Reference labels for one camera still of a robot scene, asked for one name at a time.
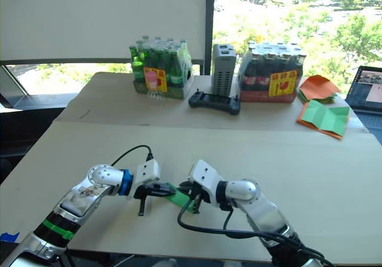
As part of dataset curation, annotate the orange flat paper sheet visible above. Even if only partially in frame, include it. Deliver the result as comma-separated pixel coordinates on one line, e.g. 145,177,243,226
296,103,350,140

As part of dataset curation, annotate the white roller blind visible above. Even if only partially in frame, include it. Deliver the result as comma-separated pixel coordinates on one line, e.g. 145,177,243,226
0,0,207,67

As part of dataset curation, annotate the dark window frame post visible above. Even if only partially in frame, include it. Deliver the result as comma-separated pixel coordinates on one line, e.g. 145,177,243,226
204,0,217,76

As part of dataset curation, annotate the blue tape piece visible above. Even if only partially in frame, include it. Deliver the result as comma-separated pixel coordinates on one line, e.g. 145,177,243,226
0,232,20,244

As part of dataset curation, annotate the green glass bottle pack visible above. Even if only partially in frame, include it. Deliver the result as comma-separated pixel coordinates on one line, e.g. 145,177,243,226
128,35,193,100

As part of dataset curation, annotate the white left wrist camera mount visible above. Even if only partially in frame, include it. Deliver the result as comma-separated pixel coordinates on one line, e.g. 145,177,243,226
128,159,161,197

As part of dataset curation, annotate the green paper strip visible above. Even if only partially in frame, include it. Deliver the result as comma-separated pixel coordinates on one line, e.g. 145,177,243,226
165,182,195,213

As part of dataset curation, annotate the green creased paper sheet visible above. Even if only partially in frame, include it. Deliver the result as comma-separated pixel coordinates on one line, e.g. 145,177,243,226
300,99,350,137

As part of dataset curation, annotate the grey perforated box device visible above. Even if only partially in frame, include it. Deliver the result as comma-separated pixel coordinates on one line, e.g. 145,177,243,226
211,43,237,97

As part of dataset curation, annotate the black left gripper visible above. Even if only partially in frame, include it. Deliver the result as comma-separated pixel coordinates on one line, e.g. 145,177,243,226
133,182,177,217

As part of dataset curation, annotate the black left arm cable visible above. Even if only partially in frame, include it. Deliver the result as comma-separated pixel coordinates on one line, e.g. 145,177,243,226
110,145,155,166

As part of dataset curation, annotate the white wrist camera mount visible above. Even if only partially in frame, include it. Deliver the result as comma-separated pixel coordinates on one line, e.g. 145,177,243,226
187,159,225,204
128,159,161,197

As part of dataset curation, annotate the dark cola bottle pack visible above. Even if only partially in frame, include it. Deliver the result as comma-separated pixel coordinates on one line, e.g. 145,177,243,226
238,41,307,104

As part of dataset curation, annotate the open laptop computer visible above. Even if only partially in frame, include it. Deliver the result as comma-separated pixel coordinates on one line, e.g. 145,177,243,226
345,65,382,146

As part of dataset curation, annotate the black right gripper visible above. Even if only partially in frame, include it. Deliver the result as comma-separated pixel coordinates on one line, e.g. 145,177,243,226
178,181,211,214

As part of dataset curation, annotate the orange folded paper stack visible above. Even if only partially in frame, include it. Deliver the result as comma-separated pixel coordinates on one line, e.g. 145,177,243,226
297,75,341,105

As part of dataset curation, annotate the black handheld controller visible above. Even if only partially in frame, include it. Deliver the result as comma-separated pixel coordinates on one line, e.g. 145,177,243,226
188,88,241,116

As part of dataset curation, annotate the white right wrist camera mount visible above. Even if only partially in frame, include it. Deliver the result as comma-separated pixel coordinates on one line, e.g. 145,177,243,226
187,159,225,204

